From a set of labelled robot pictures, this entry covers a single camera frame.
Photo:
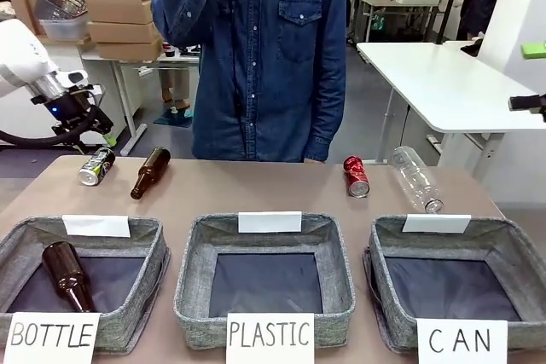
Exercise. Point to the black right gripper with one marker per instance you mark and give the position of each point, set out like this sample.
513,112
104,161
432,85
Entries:
543,108

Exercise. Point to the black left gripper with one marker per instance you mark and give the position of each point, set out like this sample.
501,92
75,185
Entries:
68,106

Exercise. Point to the person's right forearm denim sleeve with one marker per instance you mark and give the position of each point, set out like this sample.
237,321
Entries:
183,1

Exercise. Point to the person's left forearm denim sleeve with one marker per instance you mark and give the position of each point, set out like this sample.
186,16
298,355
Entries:
326,117

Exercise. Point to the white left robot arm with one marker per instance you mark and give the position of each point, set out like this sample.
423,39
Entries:
21,55

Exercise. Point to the black and green drink can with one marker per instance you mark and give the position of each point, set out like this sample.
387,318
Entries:
97,166

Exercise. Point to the grey fabric basket bottle label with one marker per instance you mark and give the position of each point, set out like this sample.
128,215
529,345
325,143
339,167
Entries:
149,261

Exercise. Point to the grey fabric basket can label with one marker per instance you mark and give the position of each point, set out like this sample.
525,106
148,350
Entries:
522,253

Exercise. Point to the grey fabric basket plastic label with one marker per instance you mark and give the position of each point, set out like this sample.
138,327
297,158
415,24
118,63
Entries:
196,270

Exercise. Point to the crushed red can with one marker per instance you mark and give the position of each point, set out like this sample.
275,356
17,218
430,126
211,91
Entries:
356,177

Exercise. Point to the white paper label CAN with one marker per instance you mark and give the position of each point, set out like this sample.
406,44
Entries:
462,340

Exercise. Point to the green block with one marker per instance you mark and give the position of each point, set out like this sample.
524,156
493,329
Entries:
534,50

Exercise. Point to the white desk with metal legs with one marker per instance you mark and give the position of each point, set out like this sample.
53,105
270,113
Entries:
123,82

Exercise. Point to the large white table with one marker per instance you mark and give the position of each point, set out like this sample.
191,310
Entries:
448,87

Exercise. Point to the brown glass bottle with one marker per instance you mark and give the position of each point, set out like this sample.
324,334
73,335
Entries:
149,174
66,274

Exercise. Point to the flat cardboard box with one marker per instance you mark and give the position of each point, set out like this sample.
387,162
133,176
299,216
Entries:
123,32
128,49

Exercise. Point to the blue floor mat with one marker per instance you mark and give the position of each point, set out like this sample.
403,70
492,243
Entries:
174,118

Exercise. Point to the background person's legs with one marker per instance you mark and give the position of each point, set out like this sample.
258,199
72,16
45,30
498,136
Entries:
175,84

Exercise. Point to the clear plastic storage bin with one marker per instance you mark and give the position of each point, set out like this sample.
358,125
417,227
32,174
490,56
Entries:
64,29

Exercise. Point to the blank white card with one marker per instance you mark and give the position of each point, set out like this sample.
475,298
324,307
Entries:
436,223
270,222
96,226

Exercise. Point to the black perforated panel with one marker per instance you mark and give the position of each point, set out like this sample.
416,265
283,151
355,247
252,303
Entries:
59,4

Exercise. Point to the small cardboard box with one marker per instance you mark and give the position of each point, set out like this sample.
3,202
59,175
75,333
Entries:
25,14

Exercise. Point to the clear plastic bottle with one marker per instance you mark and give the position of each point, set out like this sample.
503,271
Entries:
416,178

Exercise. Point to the grey background workbench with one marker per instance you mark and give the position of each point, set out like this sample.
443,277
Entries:
396,10

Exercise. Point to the person in denim shirt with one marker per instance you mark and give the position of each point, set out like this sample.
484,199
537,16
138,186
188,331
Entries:
273,61

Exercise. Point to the white paper label BOTTLE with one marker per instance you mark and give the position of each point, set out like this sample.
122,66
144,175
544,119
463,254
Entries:
51,336

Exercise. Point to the white paper label PLASTIC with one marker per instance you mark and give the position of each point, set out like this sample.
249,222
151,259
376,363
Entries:
270,338

